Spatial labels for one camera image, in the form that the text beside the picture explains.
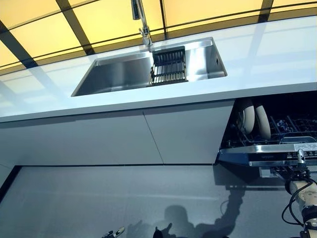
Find beige ceramic plate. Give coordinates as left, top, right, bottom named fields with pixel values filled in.
left=255, top=104, right=272, bottom=140
left=240, top=99, right=256, bottom=136

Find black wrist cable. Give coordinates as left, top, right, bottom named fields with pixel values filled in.
left=281, top=182, right=313, bottom=227

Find black built-in dishwasher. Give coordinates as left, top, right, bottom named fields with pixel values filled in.
left=214, top=93, right=317, bottom=186

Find chrome pull-down kitchen faucet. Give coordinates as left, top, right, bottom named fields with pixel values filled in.
left=131, top=0, right=153, bottom=48

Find white cabinet door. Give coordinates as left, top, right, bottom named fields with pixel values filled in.
left=0, top=110, right=164, bottom=167
left=143, top=100, right=236, bottom=165

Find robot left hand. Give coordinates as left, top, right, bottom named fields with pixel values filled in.
left=102, top=225, right=164, bottom=238

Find stainless steel sink basin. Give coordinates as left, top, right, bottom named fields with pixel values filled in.
left=71, top=36, right=228, bottom=98

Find dishwasher lower wire rack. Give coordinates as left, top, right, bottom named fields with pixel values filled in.
left=222, top=114, right=317, bottom=149

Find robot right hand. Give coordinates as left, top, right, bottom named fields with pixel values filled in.
left=271, top=148, right=311, bottom=184

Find black sink dish rack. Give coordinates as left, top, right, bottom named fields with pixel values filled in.
left=149, top=45, right=189, bottom=87

